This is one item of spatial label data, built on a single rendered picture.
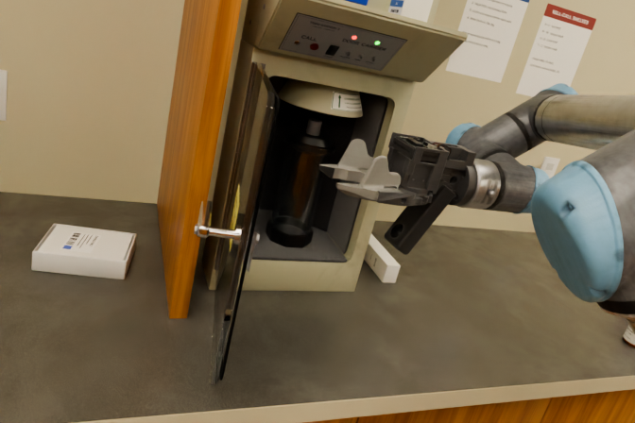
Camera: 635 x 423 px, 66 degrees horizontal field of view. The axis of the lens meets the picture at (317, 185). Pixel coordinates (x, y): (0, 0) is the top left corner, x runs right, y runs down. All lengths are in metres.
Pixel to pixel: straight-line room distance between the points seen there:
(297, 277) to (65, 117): 0.66
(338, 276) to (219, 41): 0.56
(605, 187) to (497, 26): 1.17
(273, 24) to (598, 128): 0.47
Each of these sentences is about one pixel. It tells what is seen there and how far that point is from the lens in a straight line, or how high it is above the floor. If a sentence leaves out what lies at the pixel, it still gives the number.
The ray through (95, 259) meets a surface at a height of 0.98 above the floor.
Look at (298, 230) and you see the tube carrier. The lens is 1.03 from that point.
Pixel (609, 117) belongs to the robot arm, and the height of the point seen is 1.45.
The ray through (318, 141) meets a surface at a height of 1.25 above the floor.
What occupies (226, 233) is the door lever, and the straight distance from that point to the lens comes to 0.63.
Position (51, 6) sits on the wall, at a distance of 1.26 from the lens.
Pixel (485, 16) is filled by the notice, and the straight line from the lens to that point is 1.57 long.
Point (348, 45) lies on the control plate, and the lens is 0.83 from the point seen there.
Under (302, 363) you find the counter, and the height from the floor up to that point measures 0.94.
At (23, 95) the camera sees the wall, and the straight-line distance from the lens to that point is 1.30.
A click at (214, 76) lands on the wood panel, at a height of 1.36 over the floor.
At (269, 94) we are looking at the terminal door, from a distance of 0.54.
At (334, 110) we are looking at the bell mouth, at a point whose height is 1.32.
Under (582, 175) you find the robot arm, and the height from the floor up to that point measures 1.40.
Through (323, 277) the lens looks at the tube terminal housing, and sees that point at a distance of 1.05.
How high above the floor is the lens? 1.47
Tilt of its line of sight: 18 degrees down
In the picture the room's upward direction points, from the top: 14 degrees clockwise
